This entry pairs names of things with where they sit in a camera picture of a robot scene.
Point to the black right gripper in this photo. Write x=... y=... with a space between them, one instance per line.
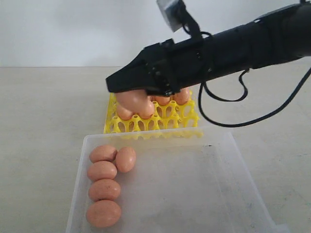
x=160 y=69

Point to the brown egg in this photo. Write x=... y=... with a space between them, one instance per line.
x=104 y=213
x=162 y=100
x=125 y=159
x=136 y=101
x=104 y=189
x=182 y=97
x=103 y=153
x=123 y=113
x=102 y=170
x=146 y=116

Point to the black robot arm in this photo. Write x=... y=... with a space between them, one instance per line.
x=278 y=37

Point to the yellow plastic egg tray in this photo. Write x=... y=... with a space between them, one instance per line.
x=171 y=120

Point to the clear plastic bin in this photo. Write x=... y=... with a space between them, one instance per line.
x=186 y=180

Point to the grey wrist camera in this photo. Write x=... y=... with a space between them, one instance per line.
x=176 y=17

